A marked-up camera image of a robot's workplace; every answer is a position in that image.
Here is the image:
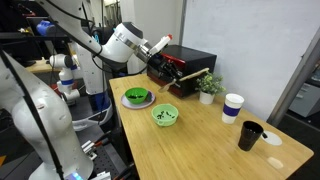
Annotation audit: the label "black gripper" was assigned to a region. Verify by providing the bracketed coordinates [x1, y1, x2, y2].
[148, 53, 183, 82]

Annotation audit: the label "beige plastic spoon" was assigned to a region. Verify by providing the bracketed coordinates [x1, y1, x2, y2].
[158, 68, 209, 93]

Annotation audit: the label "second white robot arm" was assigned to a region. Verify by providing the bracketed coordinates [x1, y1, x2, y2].
[49, 54, 80, 105]

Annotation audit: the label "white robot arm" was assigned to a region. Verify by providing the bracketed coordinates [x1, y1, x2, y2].
[35, 0, 183, 82]

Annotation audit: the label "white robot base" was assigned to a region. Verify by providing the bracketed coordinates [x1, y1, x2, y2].
[0, 53, 93, 180]

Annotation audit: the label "dark objects in bowl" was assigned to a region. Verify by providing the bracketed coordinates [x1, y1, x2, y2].
[127, 95, 144, 99]

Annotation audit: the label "bright green bowl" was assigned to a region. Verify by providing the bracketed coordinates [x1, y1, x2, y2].
[125, 87, 148, 104]

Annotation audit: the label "light green pot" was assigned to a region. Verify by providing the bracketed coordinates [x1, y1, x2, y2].
[151, 104, 179, 127]

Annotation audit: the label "dark objects in pot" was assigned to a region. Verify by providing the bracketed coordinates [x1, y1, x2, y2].
[157, 111, 175, 120]

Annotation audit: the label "red black microwave oven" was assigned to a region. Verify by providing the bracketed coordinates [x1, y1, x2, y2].
[147, 45, 217, 98]

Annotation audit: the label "small potted green plant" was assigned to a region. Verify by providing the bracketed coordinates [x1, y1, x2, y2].
[196, 72, 226, 105]

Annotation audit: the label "white round plate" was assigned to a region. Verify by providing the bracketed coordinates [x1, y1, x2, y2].
[121, 93, 156, 109]

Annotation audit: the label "white cup blue band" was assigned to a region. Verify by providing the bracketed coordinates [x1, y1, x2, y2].
[222, 93, 244, 124]

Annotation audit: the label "black plastic cup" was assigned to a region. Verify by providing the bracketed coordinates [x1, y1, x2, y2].
[238, 121, 264, 151]

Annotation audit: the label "white round lid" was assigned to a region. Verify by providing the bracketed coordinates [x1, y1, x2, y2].
[261, 131, 282, 146]

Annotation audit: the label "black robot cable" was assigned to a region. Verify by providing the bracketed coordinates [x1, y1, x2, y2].
[0, 46, 66, 180]

